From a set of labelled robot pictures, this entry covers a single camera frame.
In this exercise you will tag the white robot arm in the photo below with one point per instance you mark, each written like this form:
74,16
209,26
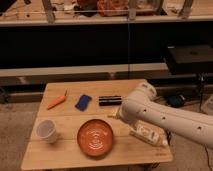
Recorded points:
140,105

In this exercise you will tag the black rectangular box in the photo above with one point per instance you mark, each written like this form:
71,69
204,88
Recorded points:
110,100

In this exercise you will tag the blue sponge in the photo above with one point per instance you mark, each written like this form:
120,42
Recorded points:
83,102

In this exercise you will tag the wooden folding table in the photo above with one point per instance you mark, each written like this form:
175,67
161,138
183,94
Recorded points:
65,152

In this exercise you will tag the orange toy carrot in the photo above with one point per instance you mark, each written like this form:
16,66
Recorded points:
57,101

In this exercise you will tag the white plastic bottle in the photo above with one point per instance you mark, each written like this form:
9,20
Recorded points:
148,135

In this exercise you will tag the clear plastic cup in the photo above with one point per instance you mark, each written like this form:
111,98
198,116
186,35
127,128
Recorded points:
46,130

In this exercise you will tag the orange object on shelf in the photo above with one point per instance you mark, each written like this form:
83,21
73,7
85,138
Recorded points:
112,7

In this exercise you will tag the black box on shelf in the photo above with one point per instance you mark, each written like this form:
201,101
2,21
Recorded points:
190,59

